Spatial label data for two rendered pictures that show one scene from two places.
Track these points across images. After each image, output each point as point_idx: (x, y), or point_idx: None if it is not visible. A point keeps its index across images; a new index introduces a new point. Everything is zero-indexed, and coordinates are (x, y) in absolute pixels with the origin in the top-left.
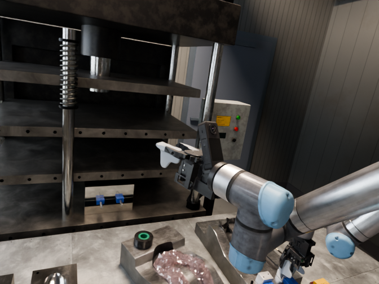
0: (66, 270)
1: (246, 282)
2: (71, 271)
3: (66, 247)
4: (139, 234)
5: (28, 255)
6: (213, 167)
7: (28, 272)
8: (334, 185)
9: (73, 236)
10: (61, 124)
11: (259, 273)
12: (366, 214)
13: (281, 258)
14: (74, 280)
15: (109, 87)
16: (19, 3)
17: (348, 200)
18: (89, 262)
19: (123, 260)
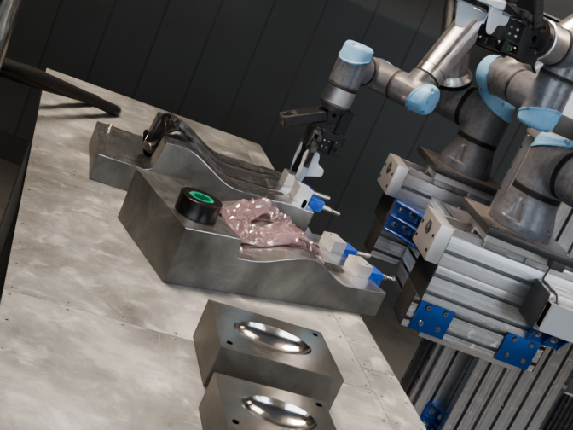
0: (229, 315)
1: (296, 206)
2: (234, 311)
3: (72, 314)
4: (193, 196)
5: (83, 368)
6: (550, 26)
7: (154, 382)
8: (571, 28)
9: (27, 293)
10: None
11: (301, 185)
12: (449, 54)
13: (313, 152)
14: (258, 316)
15: None
16: None
17: None
18: (148, 309)
19: (184, 267)
